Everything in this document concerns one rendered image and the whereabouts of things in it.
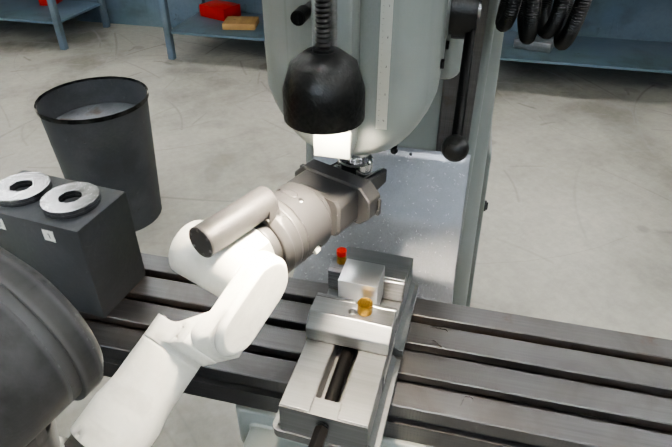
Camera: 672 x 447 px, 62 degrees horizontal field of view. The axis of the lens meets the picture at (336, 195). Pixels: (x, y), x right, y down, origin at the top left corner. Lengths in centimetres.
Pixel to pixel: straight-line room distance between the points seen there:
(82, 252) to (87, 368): 65
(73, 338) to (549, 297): 230
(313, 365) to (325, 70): 48
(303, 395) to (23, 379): 53
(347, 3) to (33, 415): 39
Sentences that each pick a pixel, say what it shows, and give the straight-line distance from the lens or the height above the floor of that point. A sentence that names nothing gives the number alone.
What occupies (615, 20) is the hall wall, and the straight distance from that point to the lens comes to 511.
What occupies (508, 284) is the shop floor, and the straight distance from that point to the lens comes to 251.
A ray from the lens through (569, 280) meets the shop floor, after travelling 262.
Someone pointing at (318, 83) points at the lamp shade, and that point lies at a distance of 46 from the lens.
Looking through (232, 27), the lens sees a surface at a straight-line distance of 479.
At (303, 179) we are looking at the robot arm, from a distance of 70.
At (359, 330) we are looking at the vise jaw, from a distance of 82.
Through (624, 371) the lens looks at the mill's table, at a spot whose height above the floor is 93.
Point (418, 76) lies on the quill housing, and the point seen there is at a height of 142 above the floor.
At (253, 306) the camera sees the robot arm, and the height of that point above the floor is 124.
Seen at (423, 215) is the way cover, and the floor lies 97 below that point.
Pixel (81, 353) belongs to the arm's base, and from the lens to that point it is 31.
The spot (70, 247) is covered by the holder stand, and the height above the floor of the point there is 108.
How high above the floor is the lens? 163
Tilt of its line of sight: 34 degrees down
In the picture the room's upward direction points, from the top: straight up
